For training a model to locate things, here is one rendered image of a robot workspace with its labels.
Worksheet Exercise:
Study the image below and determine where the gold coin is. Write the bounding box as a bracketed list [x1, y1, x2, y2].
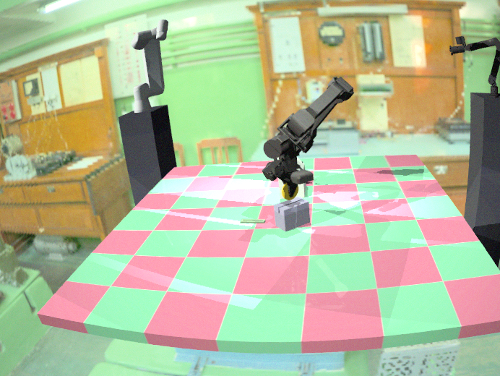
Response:
[282, 183, 298, 200]

